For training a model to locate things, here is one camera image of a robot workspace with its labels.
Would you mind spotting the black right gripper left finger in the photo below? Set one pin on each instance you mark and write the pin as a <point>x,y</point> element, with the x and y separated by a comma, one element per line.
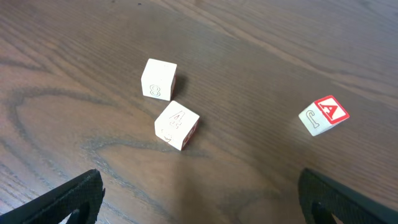
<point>79,200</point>

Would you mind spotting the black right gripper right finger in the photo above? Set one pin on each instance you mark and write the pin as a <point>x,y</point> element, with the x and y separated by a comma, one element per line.
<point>324,200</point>

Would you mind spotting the red letter A block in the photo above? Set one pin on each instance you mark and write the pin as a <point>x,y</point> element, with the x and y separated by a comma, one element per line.
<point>323,114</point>

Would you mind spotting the white block number 4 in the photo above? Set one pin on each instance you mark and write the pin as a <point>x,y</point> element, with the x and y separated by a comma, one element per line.
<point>176,124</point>

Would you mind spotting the white block number 8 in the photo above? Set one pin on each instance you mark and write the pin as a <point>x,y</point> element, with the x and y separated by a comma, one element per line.
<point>158,79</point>

